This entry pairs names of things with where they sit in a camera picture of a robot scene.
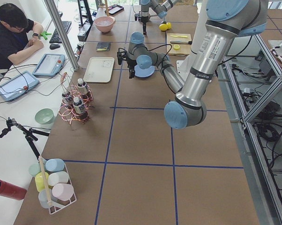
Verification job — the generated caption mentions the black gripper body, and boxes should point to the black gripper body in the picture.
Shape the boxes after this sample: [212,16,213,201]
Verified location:
[141,16,148,26]
[127,58,137,70]

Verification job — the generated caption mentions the blue plate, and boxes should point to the blue plate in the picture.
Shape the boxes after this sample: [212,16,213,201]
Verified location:
[134,65,155,78]

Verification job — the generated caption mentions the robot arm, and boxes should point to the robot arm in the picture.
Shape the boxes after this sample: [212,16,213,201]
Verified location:
[126,0,268,129]
[135,0,178,35]

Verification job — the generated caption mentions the round yellow lemon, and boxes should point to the round yellow lemon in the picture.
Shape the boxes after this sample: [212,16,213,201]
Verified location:
[159,23,168,31]

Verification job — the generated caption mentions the oval yellow lemon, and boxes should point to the oval yellow lemon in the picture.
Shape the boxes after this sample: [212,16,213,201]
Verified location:
[166,22,171,30]

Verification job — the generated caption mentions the yellow plastic knife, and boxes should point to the yellow plastic knife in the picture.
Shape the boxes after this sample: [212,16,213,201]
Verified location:
[170,35,188,38]

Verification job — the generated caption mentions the cream bear tray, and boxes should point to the cream bear tray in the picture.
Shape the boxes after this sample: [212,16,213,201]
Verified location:
[83,57,115,83]

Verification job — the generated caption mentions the grey folded cloth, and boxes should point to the grey folded cloth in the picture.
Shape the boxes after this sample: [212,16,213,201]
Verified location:
[96,42,111,52]

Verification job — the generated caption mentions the pink ice bowl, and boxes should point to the pink ice bowl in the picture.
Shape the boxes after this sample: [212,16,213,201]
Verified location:
[94,16,116,33]

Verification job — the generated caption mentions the steel cylinder tool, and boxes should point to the steel cylinder tool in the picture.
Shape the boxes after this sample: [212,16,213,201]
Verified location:
[170,41,192,45]

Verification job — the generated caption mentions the wooden cutting board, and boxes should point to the wooden cutting board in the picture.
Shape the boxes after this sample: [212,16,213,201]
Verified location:
[166,33,192,56]

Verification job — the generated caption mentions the dark drink bottle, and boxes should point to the dark drink bottle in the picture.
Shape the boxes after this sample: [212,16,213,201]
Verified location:
[73,97,88,120]
[62,90,73,109]
[77,78,88,99]

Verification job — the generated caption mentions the black keyboard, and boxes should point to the black keyboard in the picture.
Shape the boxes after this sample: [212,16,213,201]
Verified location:
[49,21,72,44]

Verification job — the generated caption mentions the black mouse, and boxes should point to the black mouse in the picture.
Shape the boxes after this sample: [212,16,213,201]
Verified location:
[49,43,60,50]

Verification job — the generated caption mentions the blue teach pendant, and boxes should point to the blue teach pendant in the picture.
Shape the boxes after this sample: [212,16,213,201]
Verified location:
[0,71,39,101]
[32,53,66,77]

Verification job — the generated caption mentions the green bowl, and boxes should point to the green bowl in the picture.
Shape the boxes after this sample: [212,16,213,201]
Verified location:
[35,108,54,125]

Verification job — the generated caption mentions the seated person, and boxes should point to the seated person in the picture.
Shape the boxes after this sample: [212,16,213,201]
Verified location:
[0,3,44,69]

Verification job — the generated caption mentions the black tripod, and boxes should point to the black tripod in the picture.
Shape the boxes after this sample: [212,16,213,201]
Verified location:
[0,118,49,159]

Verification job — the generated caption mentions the blue cup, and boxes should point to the blue cup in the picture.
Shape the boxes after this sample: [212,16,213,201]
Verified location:
[45,158,65,172]

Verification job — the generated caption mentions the white cup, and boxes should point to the white cup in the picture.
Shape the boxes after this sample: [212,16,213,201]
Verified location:
[48,171,69,186]

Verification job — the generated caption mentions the pink cup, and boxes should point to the pink cup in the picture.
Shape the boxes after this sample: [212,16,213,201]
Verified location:
[52,183,74,201]

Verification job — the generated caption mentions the yellow cup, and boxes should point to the yellow cup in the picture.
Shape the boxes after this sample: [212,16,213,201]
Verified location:
[35,172,45,192]

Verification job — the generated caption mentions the red cylinder bottle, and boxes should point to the red cylinder bottle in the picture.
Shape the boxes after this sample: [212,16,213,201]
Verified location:
[0,180,27,200]

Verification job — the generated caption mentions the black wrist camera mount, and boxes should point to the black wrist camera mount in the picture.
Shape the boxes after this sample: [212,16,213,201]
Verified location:
[134,13,141,22]
[117,48,127,65]

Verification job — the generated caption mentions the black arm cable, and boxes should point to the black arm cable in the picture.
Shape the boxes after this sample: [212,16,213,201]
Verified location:
[148,44,174,94]

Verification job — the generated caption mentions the copper wire bottle rack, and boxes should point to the copper wire bottle rack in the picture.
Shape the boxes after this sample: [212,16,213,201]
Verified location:
[58,72,94,125]

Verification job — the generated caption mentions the aluminium frame post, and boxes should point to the aluminium frame post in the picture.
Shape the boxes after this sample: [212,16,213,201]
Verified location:
[44,0,79,71]

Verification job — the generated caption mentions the white wire cup rack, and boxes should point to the white wire cup rack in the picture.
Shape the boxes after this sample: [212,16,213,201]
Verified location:
[38,156,77,215]

